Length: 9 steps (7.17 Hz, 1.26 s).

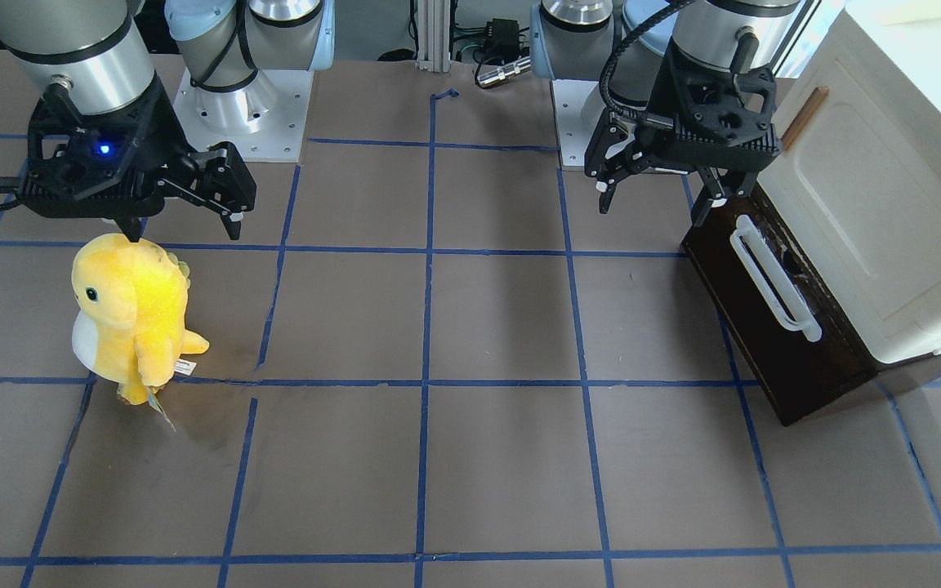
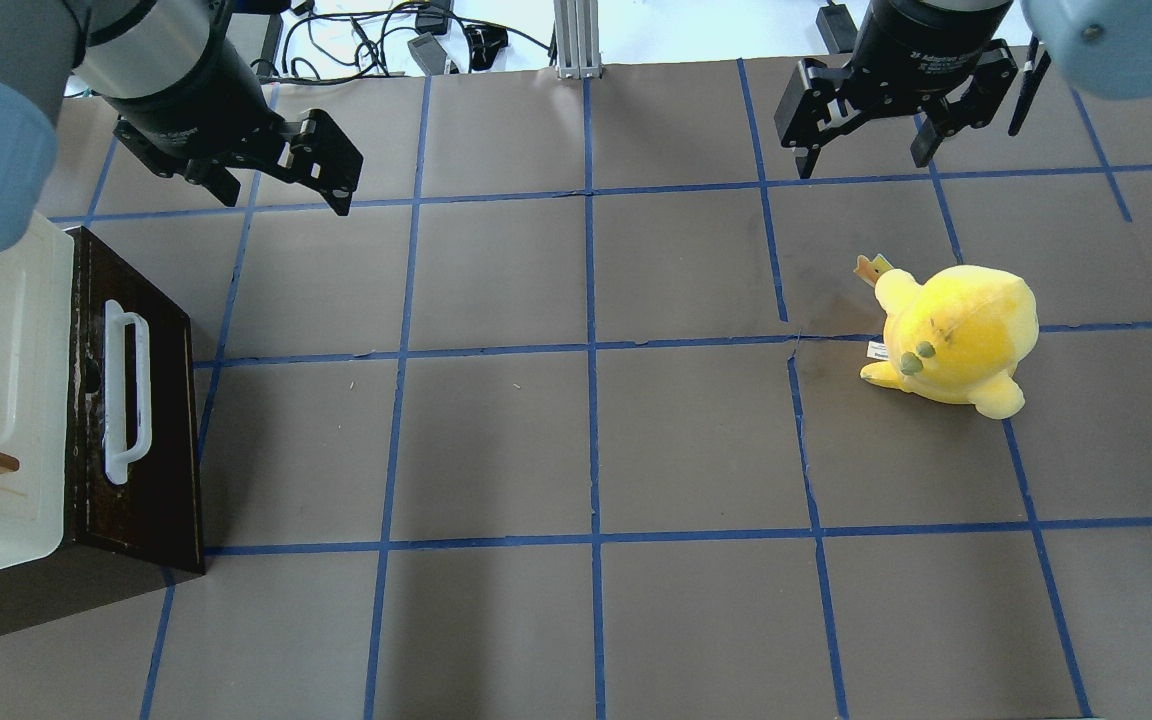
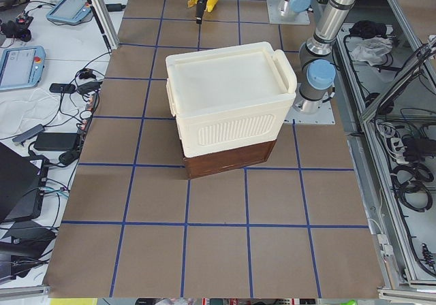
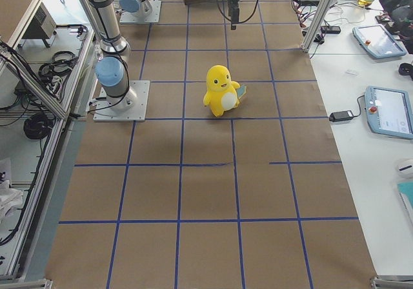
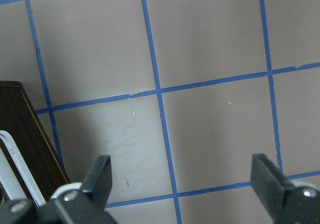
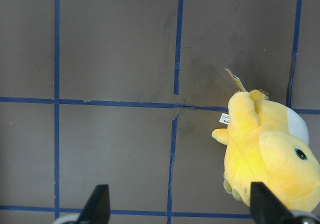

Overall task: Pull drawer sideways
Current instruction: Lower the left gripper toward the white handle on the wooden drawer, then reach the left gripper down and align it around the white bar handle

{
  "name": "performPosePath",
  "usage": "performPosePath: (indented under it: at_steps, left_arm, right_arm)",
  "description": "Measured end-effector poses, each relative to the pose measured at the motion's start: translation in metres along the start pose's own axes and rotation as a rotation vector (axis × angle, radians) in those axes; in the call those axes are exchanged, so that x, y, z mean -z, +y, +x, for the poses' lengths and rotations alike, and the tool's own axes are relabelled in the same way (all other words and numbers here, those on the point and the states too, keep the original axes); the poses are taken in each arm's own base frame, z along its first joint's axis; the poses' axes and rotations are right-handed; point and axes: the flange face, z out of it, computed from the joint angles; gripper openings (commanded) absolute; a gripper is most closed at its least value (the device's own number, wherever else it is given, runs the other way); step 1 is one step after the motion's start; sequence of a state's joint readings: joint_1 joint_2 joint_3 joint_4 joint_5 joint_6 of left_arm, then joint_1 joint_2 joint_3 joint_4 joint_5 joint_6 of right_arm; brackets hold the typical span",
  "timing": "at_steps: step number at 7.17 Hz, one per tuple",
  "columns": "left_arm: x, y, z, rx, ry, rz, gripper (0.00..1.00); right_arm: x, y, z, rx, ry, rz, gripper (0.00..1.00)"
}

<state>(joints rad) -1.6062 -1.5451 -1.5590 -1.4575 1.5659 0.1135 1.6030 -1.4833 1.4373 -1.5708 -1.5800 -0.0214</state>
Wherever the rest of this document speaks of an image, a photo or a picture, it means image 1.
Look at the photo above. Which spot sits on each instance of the black gripper near drawer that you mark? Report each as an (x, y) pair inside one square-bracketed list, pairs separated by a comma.
[(655, 91)]

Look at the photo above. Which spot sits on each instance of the white drawer handle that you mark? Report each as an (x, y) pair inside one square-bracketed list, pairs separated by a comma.
[(777, 290)]

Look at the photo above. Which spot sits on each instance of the aluminium frame post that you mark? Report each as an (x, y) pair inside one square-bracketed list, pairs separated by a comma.
[(433, 32)]

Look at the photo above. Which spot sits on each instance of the dark brown wooden drawer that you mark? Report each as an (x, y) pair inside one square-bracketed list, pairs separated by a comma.
[(798, 377)]

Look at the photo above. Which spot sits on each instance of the silver robot arm near drawer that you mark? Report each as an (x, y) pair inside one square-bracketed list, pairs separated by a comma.
[(573, 39)]

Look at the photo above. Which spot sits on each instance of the yellow plush dinosaur toy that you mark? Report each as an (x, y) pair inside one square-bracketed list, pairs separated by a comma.
[(131, 328)]

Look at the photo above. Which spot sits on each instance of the black gripper near toy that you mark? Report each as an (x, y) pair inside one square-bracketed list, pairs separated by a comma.
[(162, 124)]

